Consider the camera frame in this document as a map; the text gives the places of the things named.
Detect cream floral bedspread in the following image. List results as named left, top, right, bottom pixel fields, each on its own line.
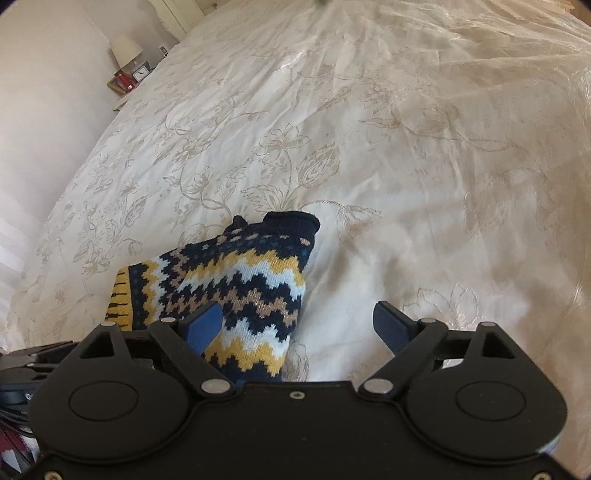
left=0, top=0, right=591, bottom=384

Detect patterned knit sweater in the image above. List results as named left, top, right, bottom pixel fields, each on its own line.
left=105, top=210, right=321, bottom=385

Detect red books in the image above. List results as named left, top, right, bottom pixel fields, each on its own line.
left=108, top=69, right=139, bottom=95

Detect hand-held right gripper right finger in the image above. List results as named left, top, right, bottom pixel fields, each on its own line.
left=358, top=301, right=519, bottom=401

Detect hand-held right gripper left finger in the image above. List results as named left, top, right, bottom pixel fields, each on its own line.
left=78, top=302, right=237, bottom=402

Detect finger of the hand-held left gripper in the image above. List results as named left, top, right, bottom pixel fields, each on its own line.
left=4, top=340, right=81, bottom=370

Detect cream nightstand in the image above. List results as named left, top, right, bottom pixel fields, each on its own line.
left=107, top=60, right=178, bottom=112

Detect table lamp with cream shade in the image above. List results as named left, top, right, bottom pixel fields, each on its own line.
left=109, top=34, right=143, bottom=75

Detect white wardrobe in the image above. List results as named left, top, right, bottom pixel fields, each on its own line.
left=148, top=0, right=218, bottom=35

